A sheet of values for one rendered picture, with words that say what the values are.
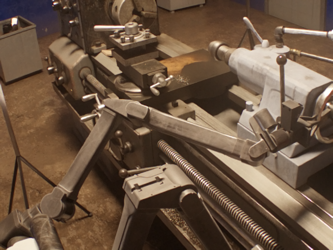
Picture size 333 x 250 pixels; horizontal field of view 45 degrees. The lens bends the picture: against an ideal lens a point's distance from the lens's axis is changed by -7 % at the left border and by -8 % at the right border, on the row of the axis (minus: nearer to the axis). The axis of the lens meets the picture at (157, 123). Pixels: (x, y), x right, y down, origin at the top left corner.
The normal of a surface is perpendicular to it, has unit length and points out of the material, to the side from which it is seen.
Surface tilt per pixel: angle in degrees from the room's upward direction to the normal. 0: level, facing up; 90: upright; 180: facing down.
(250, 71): 86
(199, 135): 45
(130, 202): 67
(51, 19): 90
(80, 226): 0
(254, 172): 36
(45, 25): 90
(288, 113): 90
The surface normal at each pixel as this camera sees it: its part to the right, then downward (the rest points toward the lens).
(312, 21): -0.87, 0.32
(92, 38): 0.49, 0.42
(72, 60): -0.54, -0.55
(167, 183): -0.07, -0.86
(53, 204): -0.24, -0.29
